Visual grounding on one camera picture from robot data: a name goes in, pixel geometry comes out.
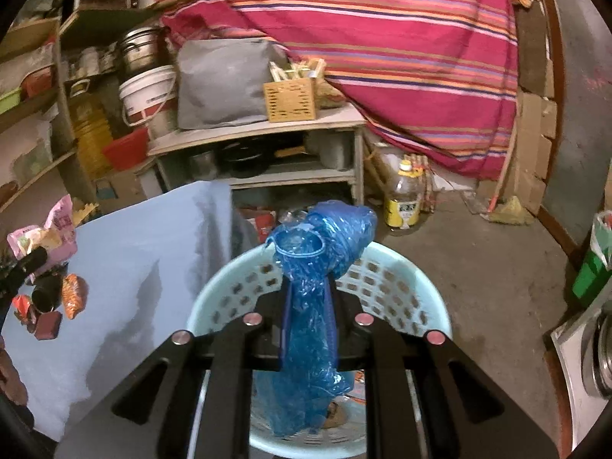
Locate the red plastic basket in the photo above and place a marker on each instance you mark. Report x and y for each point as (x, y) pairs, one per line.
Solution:
(126, 150)

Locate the small wooden shelf table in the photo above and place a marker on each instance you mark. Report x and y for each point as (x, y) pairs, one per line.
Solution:
(263, 126)

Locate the dark frying pan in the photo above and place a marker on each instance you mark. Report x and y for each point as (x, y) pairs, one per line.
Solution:
(244, 158)

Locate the grey fabric cover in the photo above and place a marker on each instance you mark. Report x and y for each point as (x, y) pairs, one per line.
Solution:
(220, 86)

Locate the orange patterned wrapper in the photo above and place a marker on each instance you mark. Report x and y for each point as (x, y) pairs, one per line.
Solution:
(74, 296)

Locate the bundle of wooden sticks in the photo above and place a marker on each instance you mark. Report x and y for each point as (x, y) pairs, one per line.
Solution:
(427, 181)

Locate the blue plastic bag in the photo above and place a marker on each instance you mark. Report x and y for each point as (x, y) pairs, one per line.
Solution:
(306, 344)

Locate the green bin white bag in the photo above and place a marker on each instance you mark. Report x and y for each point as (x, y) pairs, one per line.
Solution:
(590, 272)

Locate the yellow oil jug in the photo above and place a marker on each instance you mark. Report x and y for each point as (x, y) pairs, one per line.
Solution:
(93, 138)

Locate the clear oil bottle yellow label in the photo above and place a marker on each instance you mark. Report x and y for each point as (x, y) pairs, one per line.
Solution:
(404, 201)

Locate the grey metal door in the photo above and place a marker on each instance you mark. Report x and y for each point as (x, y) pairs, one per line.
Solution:
(583, 105)

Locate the bundle of chopsticks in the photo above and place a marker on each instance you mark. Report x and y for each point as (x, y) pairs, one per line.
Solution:
(291, 72)

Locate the cardboard sheets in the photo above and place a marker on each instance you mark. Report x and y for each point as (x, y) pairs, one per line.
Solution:
(530, 129)

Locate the metal stock pot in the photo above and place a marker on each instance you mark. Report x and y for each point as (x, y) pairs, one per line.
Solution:
(138, 50)

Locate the person's left hand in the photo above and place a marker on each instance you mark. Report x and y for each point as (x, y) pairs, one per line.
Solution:
(10, 377)

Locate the red wrapper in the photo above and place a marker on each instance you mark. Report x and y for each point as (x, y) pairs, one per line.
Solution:
(21, 305)

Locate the wooden shelf unit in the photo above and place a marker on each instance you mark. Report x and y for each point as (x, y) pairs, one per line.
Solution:
(61, 71)

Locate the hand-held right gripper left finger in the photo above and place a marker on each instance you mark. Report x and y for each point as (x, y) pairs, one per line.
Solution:
(267, 334)

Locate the blue tablecloth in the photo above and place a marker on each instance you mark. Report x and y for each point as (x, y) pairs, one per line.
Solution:
(119, 296)

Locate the maroon scouring pad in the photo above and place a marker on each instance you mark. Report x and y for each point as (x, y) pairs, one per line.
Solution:
(48, 326)

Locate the light blue plastic basket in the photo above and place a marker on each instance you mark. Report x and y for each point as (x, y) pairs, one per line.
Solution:
(406, 287)

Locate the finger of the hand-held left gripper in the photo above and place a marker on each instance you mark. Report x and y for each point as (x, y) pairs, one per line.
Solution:
(24, 265)

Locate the white container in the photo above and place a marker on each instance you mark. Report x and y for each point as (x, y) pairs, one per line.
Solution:
(337, 150)

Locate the red striped cloth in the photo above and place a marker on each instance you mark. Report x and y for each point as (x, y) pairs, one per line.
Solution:
(358, 33)

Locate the yellow egg carton tray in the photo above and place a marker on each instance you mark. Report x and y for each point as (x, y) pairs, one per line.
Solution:
(86, 213)

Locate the pink wrapper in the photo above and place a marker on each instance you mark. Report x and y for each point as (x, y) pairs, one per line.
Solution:
(57, 229)

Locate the straw broom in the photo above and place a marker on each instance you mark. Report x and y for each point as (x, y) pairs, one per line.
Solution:
(511, 213)

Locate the white bucket red band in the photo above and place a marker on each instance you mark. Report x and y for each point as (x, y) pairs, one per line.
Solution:
(148, 91)

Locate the yellow perforated utensil holder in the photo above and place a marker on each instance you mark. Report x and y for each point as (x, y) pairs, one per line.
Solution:
(289, 100)

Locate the small metal pot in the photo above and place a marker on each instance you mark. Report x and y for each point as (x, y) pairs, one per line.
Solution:
(203, 165)

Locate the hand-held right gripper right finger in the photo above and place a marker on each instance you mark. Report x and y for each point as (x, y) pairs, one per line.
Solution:
(351, 339)

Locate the cardboard box blue print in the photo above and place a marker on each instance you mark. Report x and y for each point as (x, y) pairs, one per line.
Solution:
(119, 184)

